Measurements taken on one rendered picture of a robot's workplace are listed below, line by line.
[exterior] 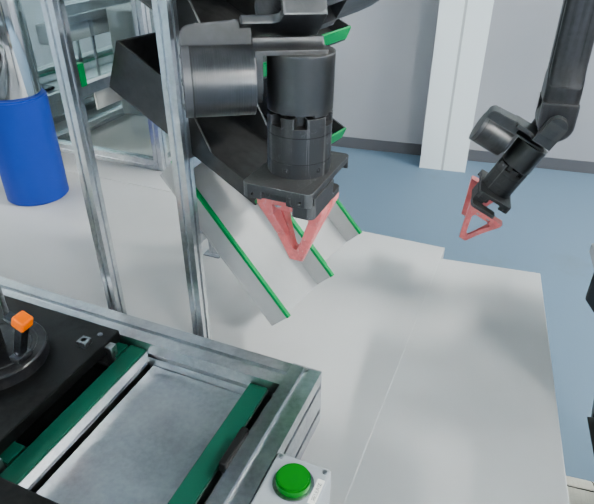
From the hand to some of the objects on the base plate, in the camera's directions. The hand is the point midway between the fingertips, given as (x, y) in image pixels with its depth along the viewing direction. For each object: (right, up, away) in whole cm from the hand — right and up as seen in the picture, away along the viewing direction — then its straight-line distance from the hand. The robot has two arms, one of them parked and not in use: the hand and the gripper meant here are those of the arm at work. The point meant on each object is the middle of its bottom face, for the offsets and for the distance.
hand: (297, 251), depth 56 cm
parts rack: (-17, -10, +55) cm, 58 cm away
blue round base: (-70, +16, +96) cm, 120 cm away
